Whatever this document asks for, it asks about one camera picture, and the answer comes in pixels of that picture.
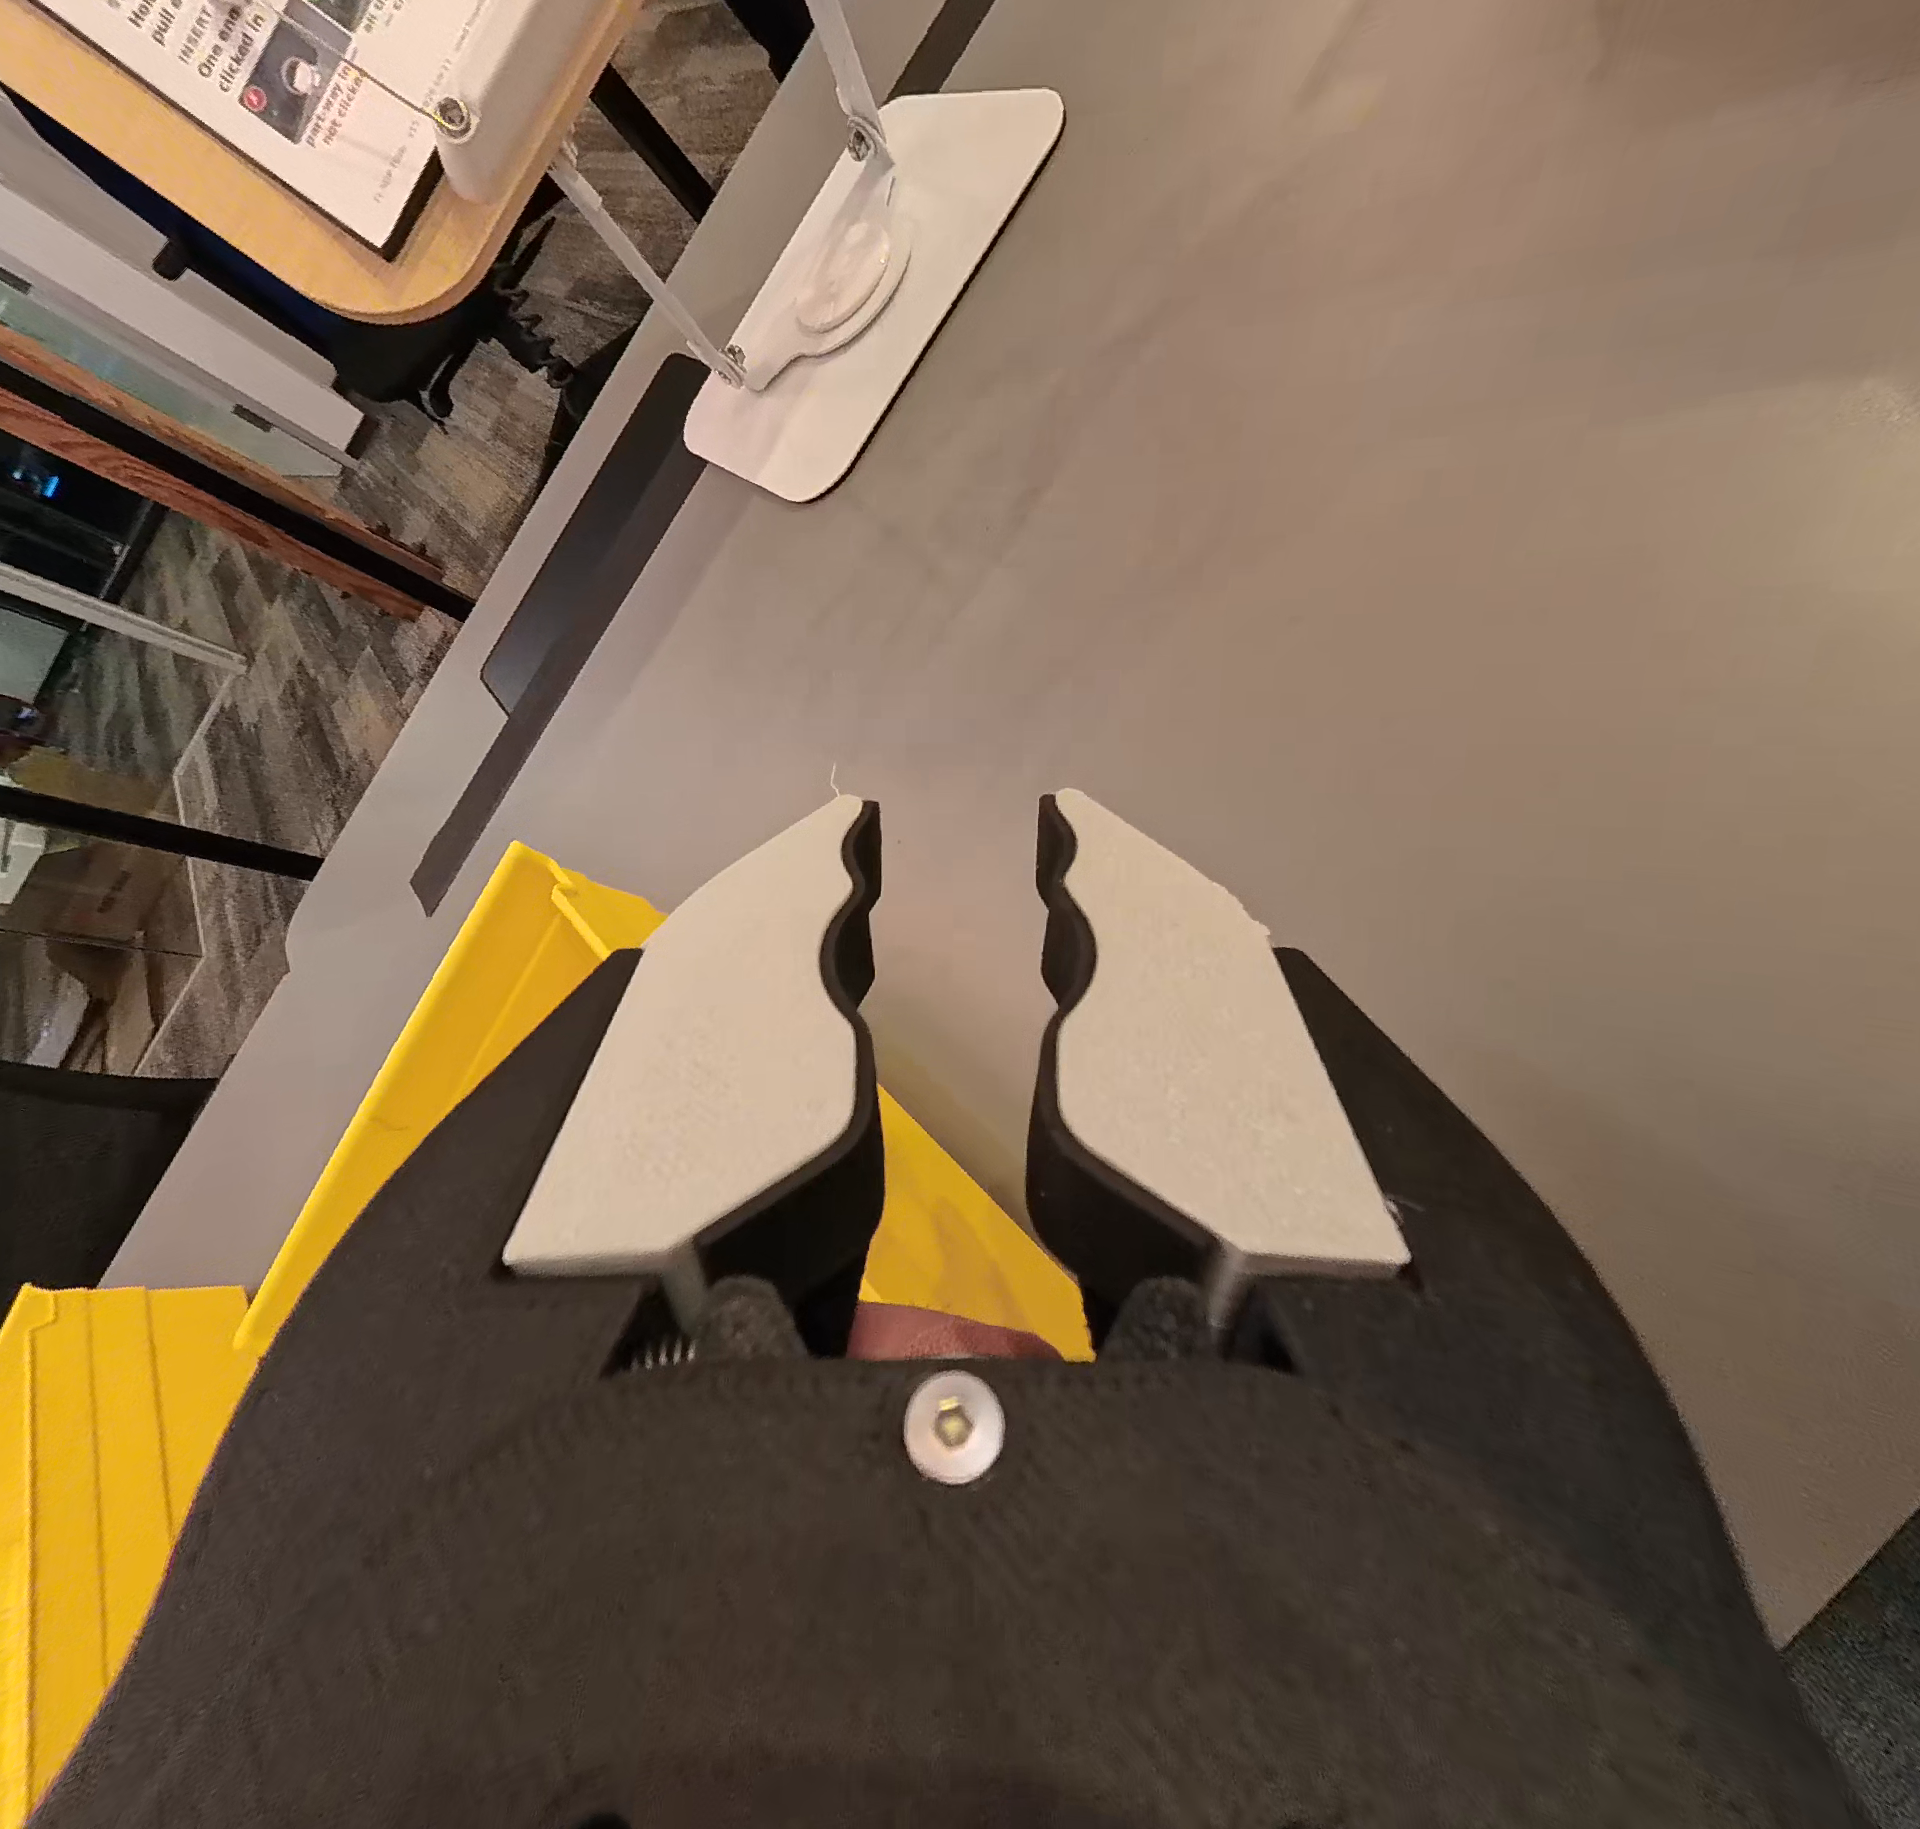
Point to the wooden board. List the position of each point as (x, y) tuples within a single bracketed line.
[(405, 269)]

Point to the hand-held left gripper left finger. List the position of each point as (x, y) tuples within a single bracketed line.
[(706, 1095)]

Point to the printed instruction sheet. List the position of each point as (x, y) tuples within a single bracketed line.
[(226, 59)]

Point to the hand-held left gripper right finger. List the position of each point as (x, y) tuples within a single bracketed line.
[(1215, 1095)]

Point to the brown wooden bench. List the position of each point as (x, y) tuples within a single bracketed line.
[(226, 479)]

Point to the clear acrylic stand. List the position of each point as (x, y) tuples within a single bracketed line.
[(840, 269)]

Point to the black tape strip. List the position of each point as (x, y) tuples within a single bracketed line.
[(466, 826)]

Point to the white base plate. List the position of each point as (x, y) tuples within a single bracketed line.
[(961, 209)]

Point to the yellow plastic bin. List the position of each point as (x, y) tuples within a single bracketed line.
[(450, 1050), (106, 1484)]

